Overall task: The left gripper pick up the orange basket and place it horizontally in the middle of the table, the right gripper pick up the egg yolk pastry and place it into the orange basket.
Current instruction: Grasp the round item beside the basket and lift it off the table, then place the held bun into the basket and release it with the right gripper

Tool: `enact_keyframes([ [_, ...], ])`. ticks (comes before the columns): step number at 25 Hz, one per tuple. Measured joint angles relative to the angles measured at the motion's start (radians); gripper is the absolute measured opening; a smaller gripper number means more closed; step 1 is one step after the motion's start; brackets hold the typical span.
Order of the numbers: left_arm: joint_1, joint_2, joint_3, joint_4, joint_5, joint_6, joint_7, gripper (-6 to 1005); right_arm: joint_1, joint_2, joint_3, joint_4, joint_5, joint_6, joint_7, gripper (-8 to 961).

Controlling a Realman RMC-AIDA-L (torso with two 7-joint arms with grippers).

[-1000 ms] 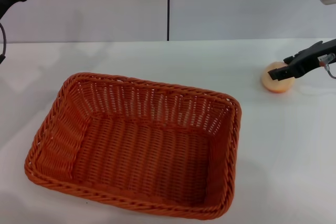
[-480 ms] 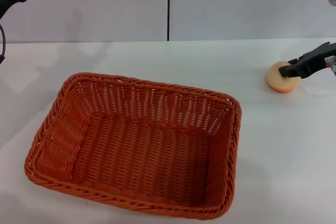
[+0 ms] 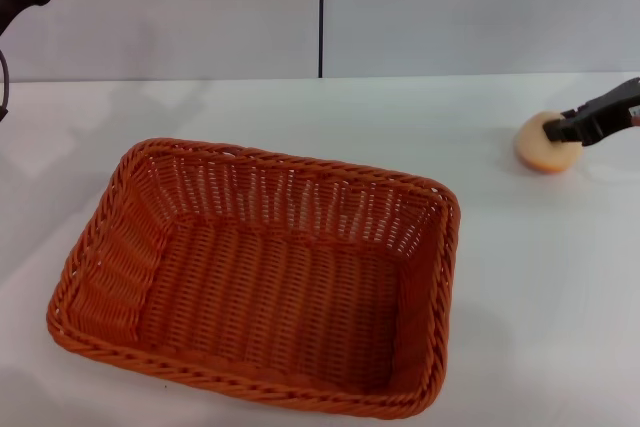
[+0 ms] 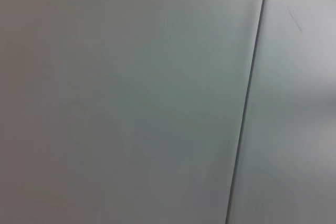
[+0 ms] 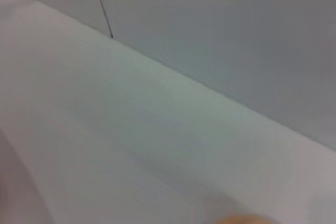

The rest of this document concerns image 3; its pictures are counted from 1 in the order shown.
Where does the pale peach-coloured round fruit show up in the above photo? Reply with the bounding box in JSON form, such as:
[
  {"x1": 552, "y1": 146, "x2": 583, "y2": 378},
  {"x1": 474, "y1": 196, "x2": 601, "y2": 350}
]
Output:
[{"x1": 514, "y1": 112, "x2": 583, "y2": 174}]

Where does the orange woven plastic basket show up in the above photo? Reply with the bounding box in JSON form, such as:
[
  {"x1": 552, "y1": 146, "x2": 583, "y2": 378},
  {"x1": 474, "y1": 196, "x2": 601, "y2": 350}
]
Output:
[{"x1": 46, "y1": 136, "x2": 461, "y2": 427}]

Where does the thin dark cable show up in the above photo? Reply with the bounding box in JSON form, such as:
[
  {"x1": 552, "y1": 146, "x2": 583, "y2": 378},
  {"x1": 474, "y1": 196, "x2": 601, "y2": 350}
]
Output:
[{"x1": 0, "y1": 49, "x2": 12, "y2": 123}]

